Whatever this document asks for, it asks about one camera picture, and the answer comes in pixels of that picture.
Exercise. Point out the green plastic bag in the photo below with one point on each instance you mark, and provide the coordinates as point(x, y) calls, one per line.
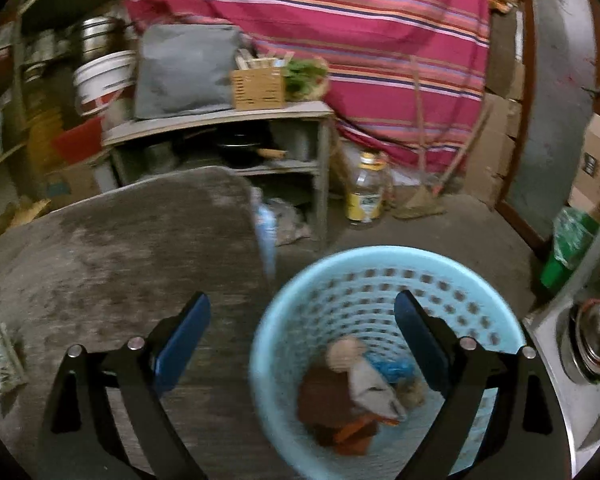
point(570, 245)

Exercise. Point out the blue patterned table cloth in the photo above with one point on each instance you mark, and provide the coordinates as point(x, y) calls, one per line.
point(265, 225)

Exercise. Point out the bundle of green vegetables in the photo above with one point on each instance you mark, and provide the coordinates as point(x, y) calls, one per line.
point(305, 77)

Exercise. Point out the steel pot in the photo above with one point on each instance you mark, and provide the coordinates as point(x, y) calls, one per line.
point(100, 35)

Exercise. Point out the black white printed packet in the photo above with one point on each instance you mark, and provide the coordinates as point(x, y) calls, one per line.
point(0, 365)

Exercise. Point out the wooden chopstick holder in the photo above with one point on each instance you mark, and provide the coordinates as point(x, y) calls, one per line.
point(257, 87)

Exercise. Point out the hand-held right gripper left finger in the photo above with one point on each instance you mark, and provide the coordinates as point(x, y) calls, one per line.
point(182, 345)

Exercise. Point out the red plastic basket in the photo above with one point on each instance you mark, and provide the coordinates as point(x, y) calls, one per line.
point(77, 142)

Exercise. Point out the wooden shelf unit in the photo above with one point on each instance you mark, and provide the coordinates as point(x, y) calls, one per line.
point(10, 110)

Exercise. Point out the paper egg tray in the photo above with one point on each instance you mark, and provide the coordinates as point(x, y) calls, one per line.
point(22, 215)

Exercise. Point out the grey cloth cover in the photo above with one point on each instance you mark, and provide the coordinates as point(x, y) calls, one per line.
point(187, 70)

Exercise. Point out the tan ribbed wrapper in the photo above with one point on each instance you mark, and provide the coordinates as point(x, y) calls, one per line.
point(411, 392)

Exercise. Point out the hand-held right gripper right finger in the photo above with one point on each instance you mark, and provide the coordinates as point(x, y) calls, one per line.
point(420, 342)

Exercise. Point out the light blue plastic basket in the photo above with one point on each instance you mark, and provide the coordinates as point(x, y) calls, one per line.
point(340, 300)

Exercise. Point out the grey shaggy mat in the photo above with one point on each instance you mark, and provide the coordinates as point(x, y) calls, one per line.
point(130, 250)

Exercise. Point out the white plastic bucket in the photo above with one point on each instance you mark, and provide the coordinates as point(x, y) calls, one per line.
point(105, 82)

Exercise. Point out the red striped cloth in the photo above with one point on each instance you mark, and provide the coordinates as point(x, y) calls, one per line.
point(330, 35)

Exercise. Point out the white cloth pouch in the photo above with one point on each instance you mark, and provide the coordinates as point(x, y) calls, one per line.
point(377, 390)

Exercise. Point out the cardboard box with blue print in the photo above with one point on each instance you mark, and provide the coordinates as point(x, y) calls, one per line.
point(70, 177)

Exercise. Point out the blue wrapper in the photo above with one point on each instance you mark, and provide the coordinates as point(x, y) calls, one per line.
point(392, 367)

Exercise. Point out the stack of cardboard boxes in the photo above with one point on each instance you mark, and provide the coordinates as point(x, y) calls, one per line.
point(497, 145)

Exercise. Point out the brown cardboard box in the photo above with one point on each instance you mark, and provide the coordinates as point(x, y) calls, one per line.
point(597, 170)

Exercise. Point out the beige paper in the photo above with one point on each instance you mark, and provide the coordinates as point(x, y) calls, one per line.
point(345, 354)

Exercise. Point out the clear bag with orange strip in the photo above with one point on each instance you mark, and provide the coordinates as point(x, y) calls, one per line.
point(360, 427)

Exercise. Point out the small grey cabinet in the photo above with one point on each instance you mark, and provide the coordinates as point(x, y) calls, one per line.
point(220, 117)

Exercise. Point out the small oil bottle yellow label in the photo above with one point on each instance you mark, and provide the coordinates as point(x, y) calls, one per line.
point(366, 195)

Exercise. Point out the straw broom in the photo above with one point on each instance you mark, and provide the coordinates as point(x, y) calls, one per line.
point(420, 202)

